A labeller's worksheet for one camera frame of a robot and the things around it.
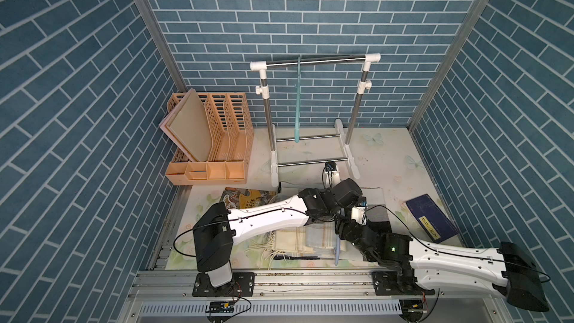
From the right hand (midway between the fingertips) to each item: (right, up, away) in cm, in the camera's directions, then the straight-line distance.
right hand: (339, 217), depth 79 cm
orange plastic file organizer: (-51, +30, +37) cm, 69 cm away
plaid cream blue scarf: (-9, -8, -1) cm, 12 cm away
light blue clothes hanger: (-1, -10, -4) cm, 11 cm away
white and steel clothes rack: (+9, +31, +35) cm, 48 cm away
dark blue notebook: (+40, -4, +11) cm, 41 cm away
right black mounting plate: (+16, -15, -13) cm, 26 cm away
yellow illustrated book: (-39, +3, +15) cm, 42 cm away
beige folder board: (-61, +35, +15) cm, 72 cm away
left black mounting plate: (-33, -21, -5) cm, 40 cm away
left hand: (+5, +9, -3) cm, 10 cm away
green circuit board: (-40, -27, -7) cm, 48 cm away
